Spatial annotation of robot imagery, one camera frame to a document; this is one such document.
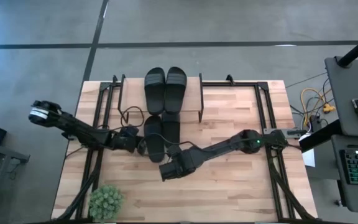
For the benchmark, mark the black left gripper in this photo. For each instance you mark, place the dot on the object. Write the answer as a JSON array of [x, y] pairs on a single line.
[[124, 144]]

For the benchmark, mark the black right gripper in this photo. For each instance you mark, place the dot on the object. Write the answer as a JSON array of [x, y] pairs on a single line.
[[179, 166]]

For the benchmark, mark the black rubber slide sandal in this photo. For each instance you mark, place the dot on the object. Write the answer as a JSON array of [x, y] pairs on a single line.
[[171, 130], [153, 124], [176, 90], [154, 93]]

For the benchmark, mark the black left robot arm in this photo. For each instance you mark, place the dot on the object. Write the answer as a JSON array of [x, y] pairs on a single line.
[[79, 132]]

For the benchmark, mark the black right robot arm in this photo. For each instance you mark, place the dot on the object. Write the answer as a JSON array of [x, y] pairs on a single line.
[[222, 146]]

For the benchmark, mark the green potted plant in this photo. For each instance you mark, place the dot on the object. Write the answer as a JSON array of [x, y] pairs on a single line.
[[106, 203]]

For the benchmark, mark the white paper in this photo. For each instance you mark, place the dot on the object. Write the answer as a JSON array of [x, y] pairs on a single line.
[[308, 155]]

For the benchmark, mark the power strip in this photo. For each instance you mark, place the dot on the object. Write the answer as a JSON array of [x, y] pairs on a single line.
[[315, 123]]

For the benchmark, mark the gray desk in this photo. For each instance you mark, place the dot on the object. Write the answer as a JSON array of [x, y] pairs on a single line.
[[337, 186], [343, 93]]

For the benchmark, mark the black stand pole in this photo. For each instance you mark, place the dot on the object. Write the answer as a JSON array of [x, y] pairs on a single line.
[[356, 49]]

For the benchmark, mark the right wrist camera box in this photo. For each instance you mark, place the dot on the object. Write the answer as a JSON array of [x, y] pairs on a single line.
[[174, 151]]

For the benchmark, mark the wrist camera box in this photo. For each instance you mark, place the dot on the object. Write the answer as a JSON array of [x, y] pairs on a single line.
[[174, 151], [129, 131]]

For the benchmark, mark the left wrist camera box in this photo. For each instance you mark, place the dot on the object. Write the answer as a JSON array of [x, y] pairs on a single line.
[[129, 131]]

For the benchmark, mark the wooden shelf black metal frame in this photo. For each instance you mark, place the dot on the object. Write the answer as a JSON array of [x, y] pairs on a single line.
[[134, 93]]

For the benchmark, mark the black metal rig frame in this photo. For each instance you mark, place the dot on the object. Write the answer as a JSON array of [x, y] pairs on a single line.
[[267, 109]]

